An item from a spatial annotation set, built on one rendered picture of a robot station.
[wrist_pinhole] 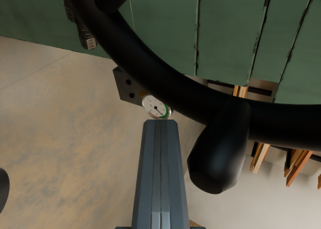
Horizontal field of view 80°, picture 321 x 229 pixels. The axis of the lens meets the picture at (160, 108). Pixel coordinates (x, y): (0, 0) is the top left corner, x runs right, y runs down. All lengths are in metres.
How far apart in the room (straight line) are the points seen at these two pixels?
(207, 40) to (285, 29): 0.10
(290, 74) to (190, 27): 0.16
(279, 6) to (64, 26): 0.43
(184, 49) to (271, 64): 0.13
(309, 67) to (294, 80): 0.02
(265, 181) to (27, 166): 3.63
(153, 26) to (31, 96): 0.71
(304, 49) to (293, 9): 0.05
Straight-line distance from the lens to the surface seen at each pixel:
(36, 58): 0.95
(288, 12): 0.30
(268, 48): 0.31
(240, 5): 0.30
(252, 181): 3.97
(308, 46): 0.31
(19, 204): 1.19
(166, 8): 0.34
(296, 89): 0.34
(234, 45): 0.32
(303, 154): 3.30
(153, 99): 0.35
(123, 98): 0.45
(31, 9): 0.62
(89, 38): 0.32
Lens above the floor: 0.82
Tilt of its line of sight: 25 degrees down
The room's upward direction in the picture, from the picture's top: 107 degrees clockwise
